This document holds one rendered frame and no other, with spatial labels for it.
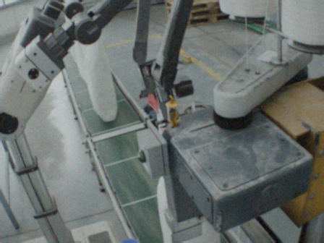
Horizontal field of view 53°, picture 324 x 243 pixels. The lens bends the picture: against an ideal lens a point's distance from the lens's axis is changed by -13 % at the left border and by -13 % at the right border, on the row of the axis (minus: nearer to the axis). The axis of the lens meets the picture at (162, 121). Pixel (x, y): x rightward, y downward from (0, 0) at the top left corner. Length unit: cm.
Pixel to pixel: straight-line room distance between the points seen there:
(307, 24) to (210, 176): 36
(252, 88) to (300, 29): 18
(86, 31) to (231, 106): 46
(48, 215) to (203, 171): 110
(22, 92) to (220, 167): 75
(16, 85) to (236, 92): 73
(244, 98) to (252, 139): 9
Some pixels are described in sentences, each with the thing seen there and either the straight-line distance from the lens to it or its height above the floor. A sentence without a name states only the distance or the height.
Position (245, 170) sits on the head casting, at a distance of 68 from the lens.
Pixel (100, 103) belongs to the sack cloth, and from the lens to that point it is 281.
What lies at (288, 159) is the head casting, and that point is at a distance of 71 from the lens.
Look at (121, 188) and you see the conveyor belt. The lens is 218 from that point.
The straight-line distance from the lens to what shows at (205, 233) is 131.
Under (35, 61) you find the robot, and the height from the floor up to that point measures 147.
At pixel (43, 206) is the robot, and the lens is 166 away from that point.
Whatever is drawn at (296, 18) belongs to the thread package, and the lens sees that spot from 74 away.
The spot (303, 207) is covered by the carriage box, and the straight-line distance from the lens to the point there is 94.
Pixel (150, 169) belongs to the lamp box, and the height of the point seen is 127.
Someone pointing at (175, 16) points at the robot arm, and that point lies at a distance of 114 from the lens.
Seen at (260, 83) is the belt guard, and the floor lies 142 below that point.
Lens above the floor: 176
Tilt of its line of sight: 30 degrees down
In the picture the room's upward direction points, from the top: 7 degrees counter-clockwise
